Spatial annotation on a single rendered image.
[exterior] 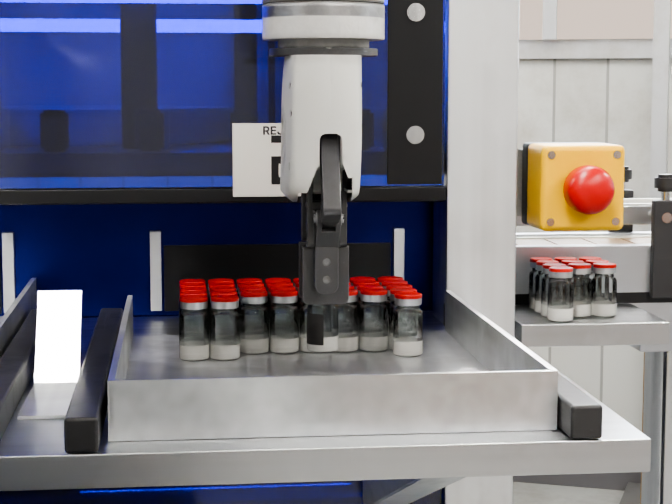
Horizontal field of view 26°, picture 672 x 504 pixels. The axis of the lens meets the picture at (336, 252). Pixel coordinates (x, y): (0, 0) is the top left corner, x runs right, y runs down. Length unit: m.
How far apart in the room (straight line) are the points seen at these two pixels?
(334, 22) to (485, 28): 0.27
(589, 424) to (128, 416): 0.26
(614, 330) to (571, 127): 2.68
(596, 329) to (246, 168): 0.33
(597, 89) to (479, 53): 2.70
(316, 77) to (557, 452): 0.30
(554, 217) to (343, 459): 0.46
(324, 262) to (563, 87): 2.96
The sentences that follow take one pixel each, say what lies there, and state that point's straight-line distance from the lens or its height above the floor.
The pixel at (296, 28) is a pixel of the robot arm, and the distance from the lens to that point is 0.97.
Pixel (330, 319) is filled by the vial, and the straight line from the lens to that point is 1.01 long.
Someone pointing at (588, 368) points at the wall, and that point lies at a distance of 3.99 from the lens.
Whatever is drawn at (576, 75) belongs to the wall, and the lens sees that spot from 3.92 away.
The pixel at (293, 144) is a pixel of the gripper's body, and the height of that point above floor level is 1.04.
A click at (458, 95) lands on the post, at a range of 1.21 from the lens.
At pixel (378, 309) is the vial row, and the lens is 1.09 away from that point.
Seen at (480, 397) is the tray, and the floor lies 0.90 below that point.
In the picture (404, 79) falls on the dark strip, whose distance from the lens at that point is 1.21.
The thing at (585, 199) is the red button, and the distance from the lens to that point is 1.21.
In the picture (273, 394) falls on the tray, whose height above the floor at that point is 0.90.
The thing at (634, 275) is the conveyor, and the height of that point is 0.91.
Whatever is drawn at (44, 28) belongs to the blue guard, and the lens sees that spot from 1.20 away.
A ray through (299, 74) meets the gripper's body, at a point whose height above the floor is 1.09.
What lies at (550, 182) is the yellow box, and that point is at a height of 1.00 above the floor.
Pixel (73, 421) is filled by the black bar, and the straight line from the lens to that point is 0.81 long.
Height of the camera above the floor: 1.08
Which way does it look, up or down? 7 degrees down
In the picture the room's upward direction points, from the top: straight up
